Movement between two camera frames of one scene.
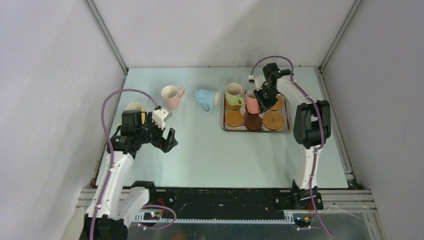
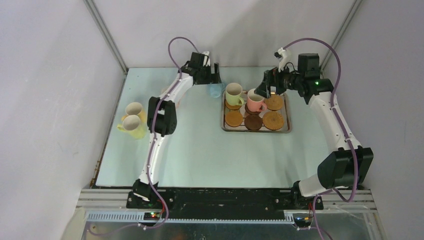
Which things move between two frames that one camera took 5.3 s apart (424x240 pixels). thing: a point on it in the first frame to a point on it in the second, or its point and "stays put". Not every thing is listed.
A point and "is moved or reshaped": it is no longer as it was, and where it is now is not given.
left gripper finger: x=171 y=142 to x=217 y=77
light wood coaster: x=233 y=118 stays put
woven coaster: x=273 y=120 stays put
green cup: x=233 y=92 stays put
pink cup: x=252 y=102 stays put
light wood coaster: x=233 y=107 stays put
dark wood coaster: x=247 y=114 is moved or reshaped
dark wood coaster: x=253 y=122 stays put
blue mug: x=206 y=98 to x=215 y=90
